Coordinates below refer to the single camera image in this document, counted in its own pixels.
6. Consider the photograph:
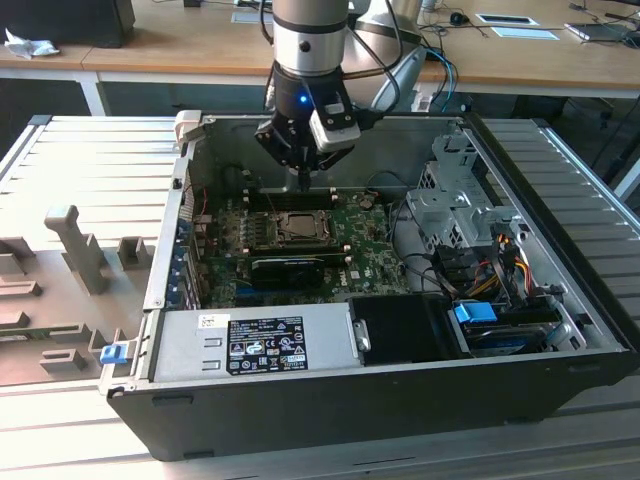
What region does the white-framed desk cable panel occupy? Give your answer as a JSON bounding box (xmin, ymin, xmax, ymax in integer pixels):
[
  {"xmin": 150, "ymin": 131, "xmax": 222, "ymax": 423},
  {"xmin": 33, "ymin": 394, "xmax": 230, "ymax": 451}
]
[{"xmin": 474, "ymin": 13, "xmax": 540, "ymax": 26}]

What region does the blue cable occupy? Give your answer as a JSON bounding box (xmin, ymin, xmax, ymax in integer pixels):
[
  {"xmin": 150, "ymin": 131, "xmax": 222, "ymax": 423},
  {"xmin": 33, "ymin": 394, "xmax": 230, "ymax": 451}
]
[{"xmin": 432, "ymin": 47, "xmax": 461, "ymax": 114}]

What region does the green motherboard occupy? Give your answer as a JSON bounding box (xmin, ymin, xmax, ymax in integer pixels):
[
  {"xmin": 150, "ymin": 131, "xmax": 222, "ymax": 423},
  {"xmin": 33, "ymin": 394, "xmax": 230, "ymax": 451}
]
[{"xmin": 197, "ymin": 189, "xmax": 419, "ymax": 309}]

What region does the black hard disk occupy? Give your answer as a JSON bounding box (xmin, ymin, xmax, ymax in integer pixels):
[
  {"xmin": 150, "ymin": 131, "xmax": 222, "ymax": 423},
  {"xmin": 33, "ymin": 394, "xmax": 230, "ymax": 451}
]
[{"xmin": 459, "ymin": 309, "xmax": 559, "ymax": 357}]

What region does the pale grey case latch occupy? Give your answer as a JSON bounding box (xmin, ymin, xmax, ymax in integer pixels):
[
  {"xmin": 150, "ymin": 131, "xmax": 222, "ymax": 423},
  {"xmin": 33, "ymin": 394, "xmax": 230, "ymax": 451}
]
[{"xmin": 173, "ymin": 110, "xmax": 202, "ymax": 151}]

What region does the green RAM stick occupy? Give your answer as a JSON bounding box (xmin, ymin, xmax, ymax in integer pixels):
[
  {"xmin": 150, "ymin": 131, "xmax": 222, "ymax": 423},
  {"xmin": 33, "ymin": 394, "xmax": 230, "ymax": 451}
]
[{"xmin": 0, "ymin": 324, "xmax": 84, "ymax": 345}]

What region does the black RAM slot row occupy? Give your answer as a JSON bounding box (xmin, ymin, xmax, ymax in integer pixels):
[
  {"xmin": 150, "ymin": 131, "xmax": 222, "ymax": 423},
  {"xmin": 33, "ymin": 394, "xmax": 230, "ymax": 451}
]
[
  {"xmin": 247, "ymin": 187, "xmax": 337, "ymax": 211},
  {"xmin": 248, "ymin": 239, "xmax": 347, "ymax": 258}
]

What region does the pale blue teach pendant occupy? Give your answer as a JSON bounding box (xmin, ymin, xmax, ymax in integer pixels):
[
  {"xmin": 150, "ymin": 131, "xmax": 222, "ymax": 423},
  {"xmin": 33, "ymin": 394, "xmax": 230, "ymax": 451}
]
[{"xmin": 374, "ymin": 47, "xmax": 429, "ymax": 110}]

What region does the grey metal drive cage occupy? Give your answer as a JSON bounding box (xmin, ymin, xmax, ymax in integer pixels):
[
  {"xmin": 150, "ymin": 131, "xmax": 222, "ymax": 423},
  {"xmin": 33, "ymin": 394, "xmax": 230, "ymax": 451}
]
[{"xmin": 404, "ymin": 132, "xmax": 524, "ymax": 251}]

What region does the black and grey PC case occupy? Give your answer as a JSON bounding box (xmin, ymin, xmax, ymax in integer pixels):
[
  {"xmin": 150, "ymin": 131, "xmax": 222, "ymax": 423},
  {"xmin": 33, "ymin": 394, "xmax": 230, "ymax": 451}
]
[{"xmin": 97, "ymin": 110, "xmax": 632, "ymax": 464}]

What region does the blue disk carrier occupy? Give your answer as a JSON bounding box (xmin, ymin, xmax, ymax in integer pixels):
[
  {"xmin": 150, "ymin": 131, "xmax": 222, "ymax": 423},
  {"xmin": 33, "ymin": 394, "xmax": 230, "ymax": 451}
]
[{"xmin": 451, "ymin": 301, "xmax": 497, "ymax": 330}]

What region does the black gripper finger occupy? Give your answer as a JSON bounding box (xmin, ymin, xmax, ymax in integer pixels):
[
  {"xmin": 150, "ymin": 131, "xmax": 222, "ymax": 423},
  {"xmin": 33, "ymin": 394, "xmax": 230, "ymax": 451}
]
[
  {"xmin": 254, "ymin": 117, "xmax": 307, "ymax": 194},
  {"xmin": 304, "ymin": 148, "xmax": 352, "ymax": 194}
]

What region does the silver power supply with label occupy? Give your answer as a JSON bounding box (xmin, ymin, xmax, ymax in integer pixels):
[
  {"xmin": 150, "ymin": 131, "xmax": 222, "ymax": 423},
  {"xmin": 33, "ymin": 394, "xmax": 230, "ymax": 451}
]
[{"xmin": 149, "ymin": 302, "xmax": 362, "ymax": 384}]

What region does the CPU socket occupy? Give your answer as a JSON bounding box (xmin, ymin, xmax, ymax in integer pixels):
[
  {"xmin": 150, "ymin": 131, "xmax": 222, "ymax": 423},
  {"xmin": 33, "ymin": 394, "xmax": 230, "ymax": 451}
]
[{"xmin": 269, "ymin": 209, "xmax": 337, "ymax": 247}]

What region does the metal socket cover frame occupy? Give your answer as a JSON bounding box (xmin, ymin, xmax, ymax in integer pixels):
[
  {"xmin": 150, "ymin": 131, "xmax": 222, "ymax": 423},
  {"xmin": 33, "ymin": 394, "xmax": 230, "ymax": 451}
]
[{"xmin": 273, "ymin": 212, "xmax": 334, "ymax": 242}]

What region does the white crumpled cloth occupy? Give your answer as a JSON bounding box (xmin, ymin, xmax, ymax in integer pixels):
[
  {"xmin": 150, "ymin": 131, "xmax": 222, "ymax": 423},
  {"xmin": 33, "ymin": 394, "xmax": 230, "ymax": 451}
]
[{"xmin": 3, "ymin": 27, "xmax": 60, "ymax": 60}]

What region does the black camera cable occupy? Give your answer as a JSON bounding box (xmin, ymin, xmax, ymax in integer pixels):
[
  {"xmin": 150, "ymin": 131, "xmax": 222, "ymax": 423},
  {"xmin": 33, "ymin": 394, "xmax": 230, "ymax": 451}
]
[{"xmin": 352, "ymin": 107, "xmax": 389, "ymax": 129}]

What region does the thin black wire loop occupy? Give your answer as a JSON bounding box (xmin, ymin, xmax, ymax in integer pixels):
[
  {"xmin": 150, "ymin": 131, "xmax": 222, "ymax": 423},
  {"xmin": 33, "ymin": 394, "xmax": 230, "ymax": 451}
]
[{"xmin": 366, "ymin": 171, "xmax": 407, "ymax": 197}]

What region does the silver laptop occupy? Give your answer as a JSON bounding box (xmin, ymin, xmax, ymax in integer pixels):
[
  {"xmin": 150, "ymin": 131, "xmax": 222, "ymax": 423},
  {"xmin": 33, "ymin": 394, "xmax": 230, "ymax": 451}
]
[{"xmin": 564, "ymin": 22, "xmax": 636, "ymax": 45}]

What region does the yellow red wire bundle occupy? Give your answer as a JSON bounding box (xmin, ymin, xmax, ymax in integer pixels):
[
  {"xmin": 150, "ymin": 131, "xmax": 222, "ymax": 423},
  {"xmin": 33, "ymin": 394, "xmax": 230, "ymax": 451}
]
[{"xmin": 468, "ymin": 247, "xmax": 534, "ymax": 299}]

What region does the long wooden desk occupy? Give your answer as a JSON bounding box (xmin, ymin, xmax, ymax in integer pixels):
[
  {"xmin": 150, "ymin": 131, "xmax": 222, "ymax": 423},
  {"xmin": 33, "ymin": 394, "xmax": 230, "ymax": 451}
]
[{"xmin": 0, "ymin": 0, "xmax": 640, "ymax": 119}]

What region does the brown curved cable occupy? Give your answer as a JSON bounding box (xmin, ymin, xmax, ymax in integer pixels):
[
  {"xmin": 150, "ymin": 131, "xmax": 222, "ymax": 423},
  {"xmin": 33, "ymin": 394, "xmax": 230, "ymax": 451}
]
[{"xmin": 343, "ymin": 64, "xmax": 401, "ymax": 81}]

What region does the thin red wire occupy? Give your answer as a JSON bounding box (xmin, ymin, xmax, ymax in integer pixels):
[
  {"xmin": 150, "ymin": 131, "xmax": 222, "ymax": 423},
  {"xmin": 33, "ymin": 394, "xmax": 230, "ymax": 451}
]
[{"xmin": 180, "ymin": 180, "xmax": 209, "ymax": 224}]

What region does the flat white desk panel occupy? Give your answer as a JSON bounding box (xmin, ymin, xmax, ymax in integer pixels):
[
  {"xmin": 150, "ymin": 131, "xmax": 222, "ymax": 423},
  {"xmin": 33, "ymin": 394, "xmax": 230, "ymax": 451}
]
[{"xmin": 490, "ymin": 27, "xmax": 564, "ymax": 41}]

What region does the black graphics card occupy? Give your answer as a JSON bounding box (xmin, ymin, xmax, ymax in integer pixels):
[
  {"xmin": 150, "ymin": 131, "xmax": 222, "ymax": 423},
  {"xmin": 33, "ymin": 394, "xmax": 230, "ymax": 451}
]
[{"xmin": 249, "ymin": 256, "xmax": 325, "ymax": 292}]

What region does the black wire bundle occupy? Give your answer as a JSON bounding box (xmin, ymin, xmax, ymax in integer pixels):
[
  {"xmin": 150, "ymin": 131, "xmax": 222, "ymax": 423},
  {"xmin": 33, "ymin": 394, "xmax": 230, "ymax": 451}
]
[{"xmin": 392, "ymin": 199, "xmax": 474, "ymax": 301}]

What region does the large black box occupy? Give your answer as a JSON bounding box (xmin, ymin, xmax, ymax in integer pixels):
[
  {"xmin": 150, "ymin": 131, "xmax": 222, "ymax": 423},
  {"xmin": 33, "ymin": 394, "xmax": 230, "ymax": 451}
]
[{"xmin": 0, "ymin": 0, "xmax": 136, "ymax": 50}]

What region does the white camera with black bracket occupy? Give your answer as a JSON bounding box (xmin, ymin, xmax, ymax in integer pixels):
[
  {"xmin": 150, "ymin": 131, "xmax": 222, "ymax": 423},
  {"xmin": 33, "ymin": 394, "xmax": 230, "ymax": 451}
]
[{"xmin": 308, "ymin": 101, "xmax": 362, "ymax": 152}]

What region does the grey desk cable panel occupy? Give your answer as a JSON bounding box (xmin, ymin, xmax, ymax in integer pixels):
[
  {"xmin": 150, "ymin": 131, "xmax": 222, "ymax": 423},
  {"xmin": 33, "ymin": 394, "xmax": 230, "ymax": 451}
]
[{"xmin": 230, "ymin": 10, "xmax": 275, "ymax": 25}]

